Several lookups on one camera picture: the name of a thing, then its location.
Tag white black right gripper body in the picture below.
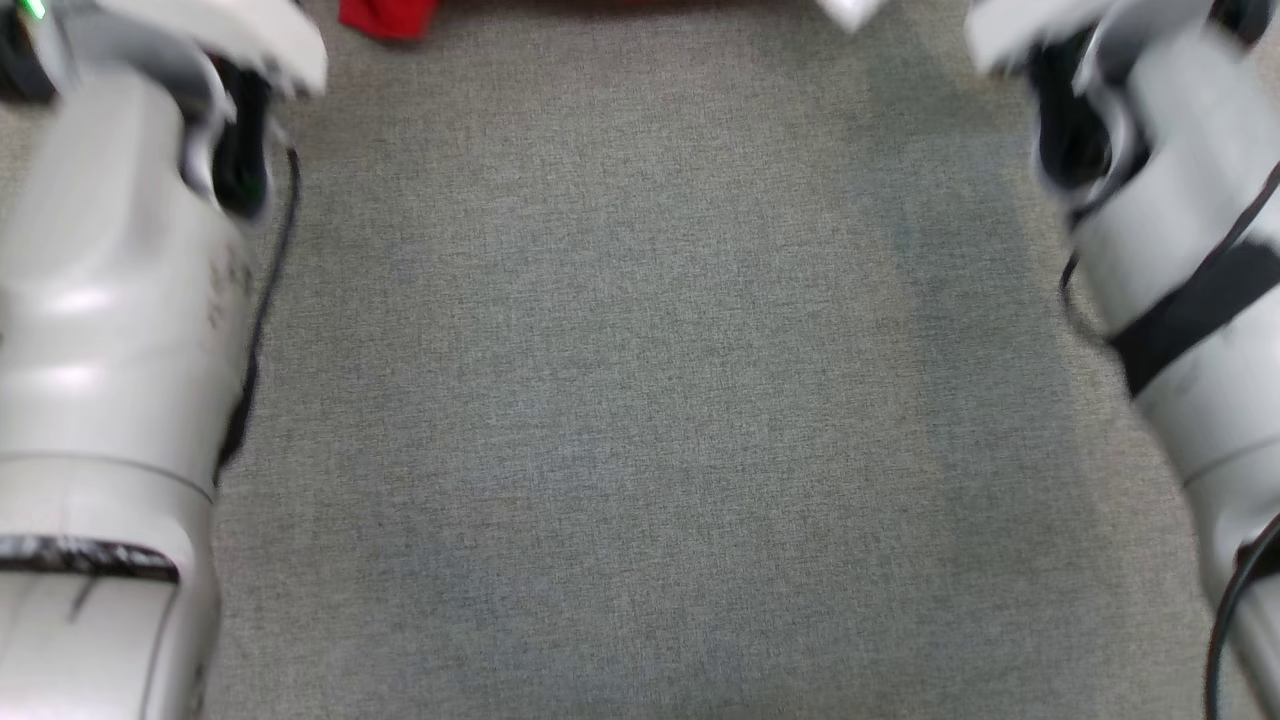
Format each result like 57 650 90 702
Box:
964 0 1217 77

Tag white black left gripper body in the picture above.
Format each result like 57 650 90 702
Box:
98 0 330 99

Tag red garment with white trim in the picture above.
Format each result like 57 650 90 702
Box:
338 0 893 43

